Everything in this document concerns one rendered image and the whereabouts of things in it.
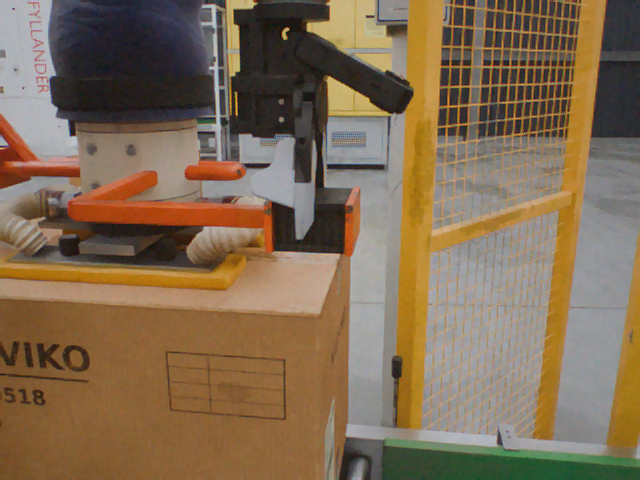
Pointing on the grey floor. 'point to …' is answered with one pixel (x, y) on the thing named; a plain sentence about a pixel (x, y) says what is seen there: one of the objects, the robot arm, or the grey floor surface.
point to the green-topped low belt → (215, 134)
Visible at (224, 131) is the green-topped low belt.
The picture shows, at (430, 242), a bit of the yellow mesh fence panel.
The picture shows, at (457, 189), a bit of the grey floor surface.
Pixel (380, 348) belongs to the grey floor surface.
